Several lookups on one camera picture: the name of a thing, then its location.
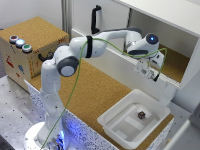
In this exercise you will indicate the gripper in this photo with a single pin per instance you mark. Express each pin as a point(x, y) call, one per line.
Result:
point(146, 68)

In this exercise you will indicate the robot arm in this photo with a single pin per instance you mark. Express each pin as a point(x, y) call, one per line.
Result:
point(50, 83)

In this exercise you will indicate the white plastic box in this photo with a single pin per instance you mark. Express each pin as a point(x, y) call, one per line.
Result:
point(116, 128)

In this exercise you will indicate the wooden drawer box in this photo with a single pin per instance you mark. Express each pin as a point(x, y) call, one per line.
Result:
point(36, 31)

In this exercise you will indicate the purple block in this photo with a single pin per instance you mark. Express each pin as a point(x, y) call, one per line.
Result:
point(141, 115)

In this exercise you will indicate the white cabinet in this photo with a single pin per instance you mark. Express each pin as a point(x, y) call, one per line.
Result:
point(166, 13)

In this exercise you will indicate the white sliding door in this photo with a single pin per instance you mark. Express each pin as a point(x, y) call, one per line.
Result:
point(113, 18)

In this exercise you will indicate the green button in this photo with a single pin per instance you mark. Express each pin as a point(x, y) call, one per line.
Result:
point(26, 47)

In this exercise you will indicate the blue button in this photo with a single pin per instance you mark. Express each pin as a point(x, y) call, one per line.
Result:
point(20, 42)

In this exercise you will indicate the red button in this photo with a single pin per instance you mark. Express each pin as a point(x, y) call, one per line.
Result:
point(14, 38)

